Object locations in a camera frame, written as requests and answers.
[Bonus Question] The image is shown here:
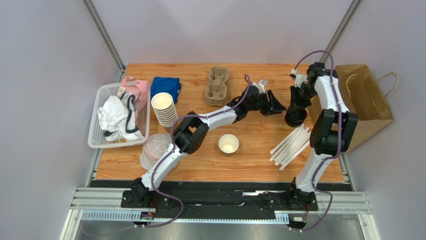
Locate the paper coffee cup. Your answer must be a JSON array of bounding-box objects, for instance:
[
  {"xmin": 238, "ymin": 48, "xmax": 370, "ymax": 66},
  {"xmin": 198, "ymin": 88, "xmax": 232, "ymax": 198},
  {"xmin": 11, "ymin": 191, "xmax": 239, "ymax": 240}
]
[{"xmin": 218, "ymin": 134, "xmax": 240, "ymax": 157}]

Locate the cardboard cup carrier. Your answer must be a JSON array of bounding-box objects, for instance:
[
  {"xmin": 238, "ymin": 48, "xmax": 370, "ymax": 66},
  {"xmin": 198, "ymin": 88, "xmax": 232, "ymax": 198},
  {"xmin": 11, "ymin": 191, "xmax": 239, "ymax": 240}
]
[{"xmin": 205, "ymin": 66, "xmax": 230, "ymax": 106}]

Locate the brown paper bag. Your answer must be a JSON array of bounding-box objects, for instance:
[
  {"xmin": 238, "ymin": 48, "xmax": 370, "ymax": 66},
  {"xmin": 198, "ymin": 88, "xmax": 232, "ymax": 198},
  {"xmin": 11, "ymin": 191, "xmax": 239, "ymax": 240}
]
[{"xmin": 309, "ymin": 64, "xmax": 394, "ymax": 152}]

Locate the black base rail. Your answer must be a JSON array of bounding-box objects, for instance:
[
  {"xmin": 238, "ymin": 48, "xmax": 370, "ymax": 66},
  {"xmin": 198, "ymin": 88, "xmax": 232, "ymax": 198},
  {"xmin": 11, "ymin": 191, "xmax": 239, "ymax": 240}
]
[{"xmin": 120, "ymin": 179, "xmax": 319, "ymax": 220}]

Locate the blue folded cloth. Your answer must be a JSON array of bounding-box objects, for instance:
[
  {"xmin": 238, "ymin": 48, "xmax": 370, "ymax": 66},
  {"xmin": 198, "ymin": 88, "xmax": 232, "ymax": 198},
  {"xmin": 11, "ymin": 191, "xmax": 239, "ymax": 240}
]
[{"xmin": 150, "ymin": 76, "xmax": 182, "ymax": 104}]

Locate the stack of paper cups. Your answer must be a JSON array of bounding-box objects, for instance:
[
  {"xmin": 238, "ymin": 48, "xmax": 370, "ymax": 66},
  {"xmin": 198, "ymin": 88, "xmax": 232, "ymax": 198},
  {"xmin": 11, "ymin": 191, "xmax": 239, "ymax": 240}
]
[{"xmin": 151, "ymin": 92, "xmax": 178, "ymax": 133}]

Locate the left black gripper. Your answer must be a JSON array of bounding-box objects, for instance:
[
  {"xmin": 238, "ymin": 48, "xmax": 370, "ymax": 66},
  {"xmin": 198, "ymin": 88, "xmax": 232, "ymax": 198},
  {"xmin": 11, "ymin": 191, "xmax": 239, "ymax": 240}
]
[{"xmin": 247, "ymin": 90, "xmax": 288, "ymax": 118}]

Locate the bundle of white straws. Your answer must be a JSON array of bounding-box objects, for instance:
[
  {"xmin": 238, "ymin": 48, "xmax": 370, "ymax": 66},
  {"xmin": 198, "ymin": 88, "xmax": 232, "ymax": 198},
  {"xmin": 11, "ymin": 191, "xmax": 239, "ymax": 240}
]
[{"xmin": 269, "ymin": 124, "xmax": 311, "ymax": 171}]

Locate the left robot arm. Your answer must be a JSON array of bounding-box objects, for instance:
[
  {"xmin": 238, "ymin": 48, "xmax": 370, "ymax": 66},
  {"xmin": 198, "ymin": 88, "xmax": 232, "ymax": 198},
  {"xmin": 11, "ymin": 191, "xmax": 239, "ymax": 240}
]
[{"xmin": 131, "ymin": 85, "xmax": 286, "ymax": 207}]

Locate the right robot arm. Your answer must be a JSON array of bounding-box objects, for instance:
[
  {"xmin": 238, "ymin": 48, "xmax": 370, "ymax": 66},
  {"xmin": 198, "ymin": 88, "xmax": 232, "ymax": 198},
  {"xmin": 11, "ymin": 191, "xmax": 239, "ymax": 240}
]
[{"xmin": 285, "ymin": 62, "xmax": 359, "ymax": 209}]

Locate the white crumpled cloth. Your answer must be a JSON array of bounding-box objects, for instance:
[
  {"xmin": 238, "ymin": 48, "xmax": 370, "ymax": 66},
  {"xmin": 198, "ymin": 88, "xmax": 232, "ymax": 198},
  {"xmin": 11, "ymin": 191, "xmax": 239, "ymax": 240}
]
[{"xmin": 97, "ymin": 93, "xmax": 144, "ymax": 142}]

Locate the stack of black lids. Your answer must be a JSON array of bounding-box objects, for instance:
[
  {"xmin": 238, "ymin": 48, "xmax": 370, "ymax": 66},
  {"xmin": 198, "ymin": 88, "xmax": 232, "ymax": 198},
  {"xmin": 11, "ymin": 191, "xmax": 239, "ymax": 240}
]
[{"xmin": 285, "ymin": 107, "xmax": 308, "ymax": 128}]

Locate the pink cloth bag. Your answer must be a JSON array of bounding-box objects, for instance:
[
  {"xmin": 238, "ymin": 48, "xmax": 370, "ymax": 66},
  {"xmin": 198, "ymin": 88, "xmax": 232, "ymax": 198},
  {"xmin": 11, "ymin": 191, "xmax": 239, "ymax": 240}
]
[{"xmin": 116, "ymin": 75, "xmax": 150, "ymax": 112}]

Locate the white mesh food cover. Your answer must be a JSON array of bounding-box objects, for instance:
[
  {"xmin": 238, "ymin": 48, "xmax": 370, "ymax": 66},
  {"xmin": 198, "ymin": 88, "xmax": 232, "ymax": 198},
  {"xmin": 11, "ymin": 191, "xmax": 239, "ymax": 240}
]
[{"xmin": 139, "ymin": 133, "xmax": 172, "ymax": 171}]

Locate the white plastic basket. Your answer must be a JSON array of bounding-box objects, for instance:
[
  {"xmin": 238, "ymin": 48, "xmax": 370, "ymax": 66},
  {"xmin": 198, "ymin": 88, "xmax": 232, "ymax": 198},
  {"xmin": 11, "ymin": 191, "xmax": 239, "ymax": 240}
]
[{"xmin": 87, "ymin": 83, "xmax": 151, "ymax": 149}]

